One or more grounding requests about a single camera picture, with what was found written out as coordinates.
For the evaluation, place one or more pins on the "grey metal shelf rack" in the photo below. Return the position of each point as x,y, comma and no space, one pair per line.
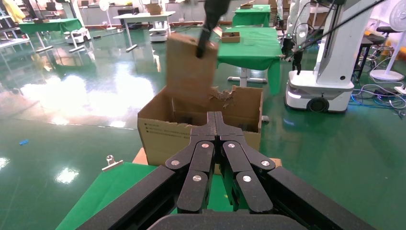
9,31

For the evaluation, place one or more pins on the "yellow hanging cloth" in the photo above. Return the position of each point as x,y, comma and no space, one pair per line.
16,11

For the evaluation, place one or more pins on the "silver binder clip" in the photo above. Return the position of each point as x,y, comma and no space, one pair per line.
111,165

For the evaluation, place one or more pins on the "large brown cardboard carton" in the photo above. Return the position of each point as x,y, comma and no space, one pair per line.
165,139

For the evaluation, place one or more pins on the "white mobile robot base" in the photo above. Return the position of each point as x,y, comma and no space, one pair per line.
77,35
158,33

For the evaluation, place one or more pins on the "brown cardboard box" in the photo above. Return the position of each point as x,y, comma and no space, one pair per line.
153,9

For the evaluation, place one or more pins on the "green cloth covered table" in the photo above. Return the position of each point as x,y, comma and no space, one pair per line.
50,25
253,47
250,17

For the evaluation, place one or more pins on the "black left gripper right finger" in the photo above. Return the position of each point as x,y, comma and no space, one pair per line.
250,190

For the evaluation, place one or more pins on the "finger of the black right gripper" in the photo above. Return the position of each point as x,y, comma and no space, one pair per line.
212,19

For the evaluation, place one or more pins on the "white pedestal fan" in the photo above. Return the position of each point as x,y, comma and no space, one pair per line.
104,4
385,75

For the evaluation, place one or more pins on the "small cardboard box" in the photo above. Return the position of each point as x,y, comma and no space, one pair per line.
246,5
230,38
184,73

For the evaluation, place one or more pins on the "small blue floor item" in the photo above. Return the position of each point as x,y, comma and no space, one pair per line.
23,142

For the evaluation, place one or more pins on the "white desk table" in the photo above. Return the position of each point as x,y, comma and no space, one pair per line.
142,15

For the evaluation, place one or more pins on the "tan flat board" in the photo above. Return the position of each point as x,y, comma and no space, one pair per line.
141,157

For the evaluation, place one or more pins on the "white wheeled robot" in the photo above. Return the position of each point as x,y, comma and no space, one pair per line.
330,63

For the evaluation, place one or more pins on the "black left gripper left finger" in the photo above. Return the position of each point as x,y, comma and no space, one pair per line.
195,187

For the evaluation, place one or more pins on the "white robot with black gripper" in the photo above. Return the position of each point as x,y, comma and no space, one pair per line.
293,19

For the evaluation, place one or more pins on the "small open cardboard box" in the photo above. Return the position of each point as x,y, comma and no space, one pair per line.
230,38
246,5

